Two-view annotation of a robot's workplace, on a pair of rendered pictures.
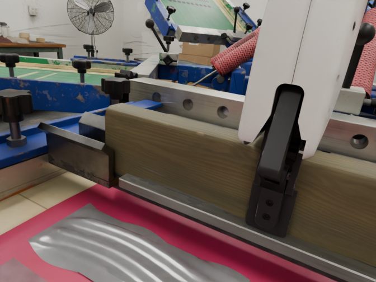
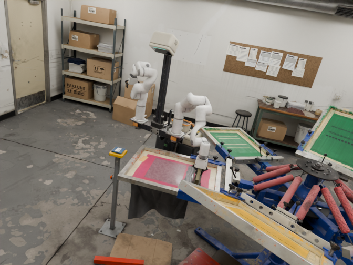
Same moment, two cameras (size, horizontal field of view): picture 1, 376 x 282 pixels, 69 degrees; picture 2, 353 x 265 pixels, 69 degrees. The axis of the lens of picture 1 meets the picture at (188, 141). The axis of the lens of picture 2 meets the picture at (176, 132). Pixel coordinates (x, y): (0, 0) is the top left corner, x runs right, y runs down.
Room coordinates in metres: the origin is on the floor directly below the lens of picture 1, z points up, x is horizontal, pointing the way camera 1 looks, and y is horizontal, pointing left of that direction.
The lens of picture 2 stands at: (-0.63, -1.74, 2.14)
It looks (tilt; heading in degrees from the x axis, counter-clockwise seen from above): 23 degrees down; 71
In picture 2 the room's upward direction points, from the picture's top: 10 degrees clockwise
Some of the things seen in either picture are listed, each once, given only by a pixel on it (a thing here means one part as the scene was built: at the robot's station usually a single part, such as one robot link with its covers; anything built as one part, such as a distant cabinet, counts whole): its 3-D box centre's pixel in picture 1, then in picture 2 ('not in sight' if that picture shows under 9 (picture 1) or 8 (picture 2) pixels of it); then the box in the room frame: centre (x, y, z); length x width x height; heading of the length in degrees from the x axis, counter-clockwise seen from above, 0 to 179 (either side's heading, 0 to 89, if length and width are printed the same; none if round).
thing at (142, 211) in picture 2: not in sight; (157, 206); (-0.13, -0.14, 0.74); 0.46 x 0.04 x 0.42; 153
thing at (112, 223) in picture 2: not in sight; (115, 192); (-0.43, 0.38, 0.48); 0.22 x 0.22 x 0.96; 63
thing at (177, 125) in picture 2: not in sight; (177, 125); (0.12, 0.45, 1.21); 0.16 x 0.13 x 0.15; 47
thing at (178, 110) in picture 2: not in sight; (180, 110); (0.12, 0.44, 1.37); 0.13 x 0.10 x 0.16; 9
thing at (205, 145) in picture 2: not in sight; (203, 145); (0.20, -0.04, 1.25); 0.15 x 0.10 x 0.11; 99
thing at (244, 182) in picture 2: not in sight; (241, 183); (0.52, -0.24, 1.02); 0.17 x 0.06 x 0.05; 153
